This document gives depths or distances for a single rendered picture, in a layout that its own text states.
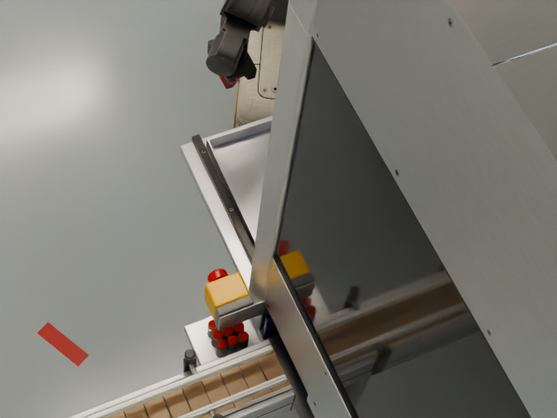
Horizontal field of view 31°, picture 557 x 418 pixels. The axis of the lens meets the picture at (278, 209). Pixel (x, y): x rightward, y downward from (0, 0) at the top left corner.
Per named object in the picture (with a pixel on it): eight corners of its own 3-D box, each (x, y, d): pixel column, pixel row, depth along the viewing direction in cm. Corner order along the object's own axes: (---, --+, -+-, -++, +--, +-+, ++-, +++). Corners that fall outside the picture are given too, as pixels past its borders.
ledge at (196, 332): (270, 366, 202) (271, 363, 201) (210, 391, 199) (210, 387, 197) (242, 307, 208) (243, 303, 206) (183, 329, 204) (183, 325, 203)
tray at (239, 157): (379, 237, 216) (381, 230, 213) (267, 278, 210) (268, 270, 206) (312, 114, 231) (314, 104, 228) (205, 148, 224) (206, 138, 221)
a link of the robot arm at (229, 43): (276, 2, 186) (234, -18, 185) (260, 48, 180) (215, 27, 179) (254, 40, 196) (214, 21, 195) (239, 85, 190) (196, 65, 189)
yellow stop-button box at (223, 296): (252, 318, 196) (254, 302, 190) (217, 331, 194) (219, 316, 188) (236, 284, 199) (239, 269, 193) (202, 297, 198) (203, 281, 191)
